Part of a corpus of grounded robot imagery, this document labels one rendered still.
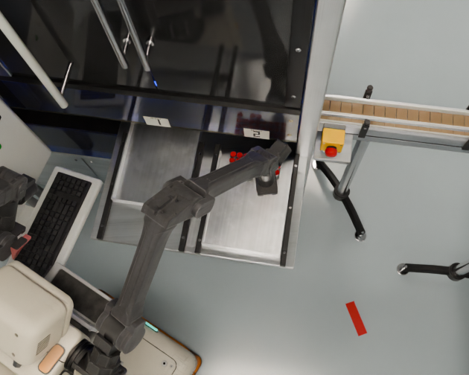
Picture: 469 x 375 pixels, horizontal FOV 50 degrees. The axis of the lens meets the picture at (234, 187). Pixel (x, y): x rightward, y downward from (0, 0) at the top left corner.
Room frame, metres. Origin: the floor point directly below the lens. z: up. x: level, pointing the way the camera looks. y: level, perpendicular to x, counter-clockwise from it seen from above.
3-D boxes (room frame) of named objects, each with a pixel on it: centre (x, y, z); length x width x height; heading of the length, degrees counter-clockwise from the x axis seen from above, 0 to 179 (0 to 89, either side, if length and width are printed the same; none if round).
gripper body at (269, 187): (0.57, -0.10, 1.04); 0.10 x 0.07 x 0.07; 176
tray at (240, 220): (0.54, -0.04, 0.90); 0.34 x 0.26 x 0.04; 161
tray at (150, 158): (0.75, 0.25, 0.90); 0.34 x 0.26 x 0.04; 162
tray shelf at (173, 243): (0.63, 0.11, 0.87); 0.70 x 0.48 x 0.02; 72
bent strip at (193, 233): (0.49, 0.16, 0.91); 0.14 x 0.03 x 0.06; 161
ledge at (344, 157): (0.72, -0.38, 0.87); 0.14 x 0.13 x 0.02; 162
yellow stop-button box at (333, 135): (0.68, -0.35, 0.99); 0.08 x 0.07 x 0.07; 162
